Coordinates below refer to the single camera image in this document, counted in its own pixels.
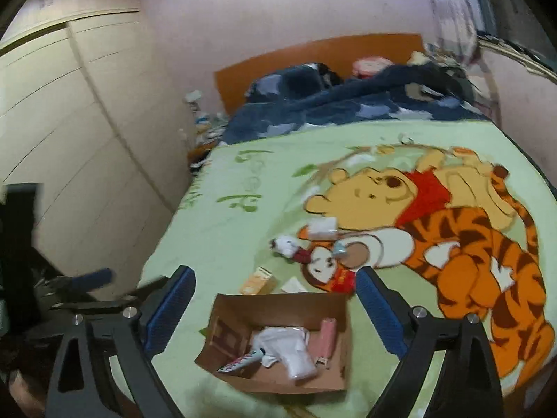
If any navy leaf print pillow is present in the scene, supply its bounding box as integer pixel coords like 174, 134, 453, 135
246, 64, 323, 103

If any pink plush toy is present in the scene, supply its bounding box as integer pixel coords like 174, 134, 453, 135
352, 56, 390, 80

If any cream wardrobe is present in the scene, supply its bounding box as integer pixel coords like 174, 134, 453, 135
0, 0, 196, 279

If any green white toothpaste tube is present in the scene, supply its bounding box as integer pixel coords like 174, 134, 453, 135
216, 346, 267, 374

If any navy leaf print quilt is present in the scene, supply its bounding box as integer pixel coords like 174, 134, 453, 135
222, 63, 492, 144

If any black white plush toy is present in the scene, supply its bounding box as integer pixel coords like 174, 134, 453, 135
313, 63, 344, 85

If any patterned curtain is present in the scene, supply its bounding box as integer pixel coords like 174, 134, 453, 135
424, 0, 484, 66

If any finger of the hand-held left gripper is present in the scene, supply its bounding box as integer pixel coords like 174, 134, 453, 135
37, 269, 114, 301
52, 275, 170, 311

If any small orange carton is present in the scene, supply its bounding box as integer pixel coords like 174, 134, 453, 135
239, 267, 276, 295

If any wooden nightstand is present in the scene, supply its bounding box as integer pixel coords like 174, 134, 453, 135
188, 141, 222, 168

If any window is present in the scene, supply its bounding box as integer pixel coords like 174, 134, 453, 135
474, 0, 557, 79

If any white plush cat toy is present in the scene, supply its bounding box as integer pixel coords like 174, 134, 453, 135
270, 235, 312, 264

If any dark clothes pile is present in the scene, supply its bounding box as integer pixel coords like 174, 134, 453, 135
405, 59, 475, 96

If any pink handled razor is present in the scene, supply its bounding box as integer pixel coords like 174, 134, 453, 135
314, 318, 337, 366

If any brown cardboard box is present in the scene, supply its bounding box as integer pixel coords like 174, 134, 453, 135
194, 292, 352, 395

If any orange wooden headboard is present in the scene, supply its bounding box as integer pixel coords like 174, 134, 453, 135
214, 33, 425, 116

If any green cartoon printed blanket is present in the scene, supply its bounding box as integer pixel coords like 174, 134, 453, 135
139, 119, 557, 418

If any white cream tube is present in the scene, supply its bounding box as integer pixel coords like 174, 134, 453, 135
281, 276, 311, 293

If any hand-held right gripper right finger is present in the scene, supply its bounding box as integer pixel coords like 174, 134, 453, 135
356, 265, 508, 418

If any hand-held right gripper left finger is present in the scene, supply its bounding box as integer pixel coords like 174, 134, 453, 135
46, 265, 196, 418

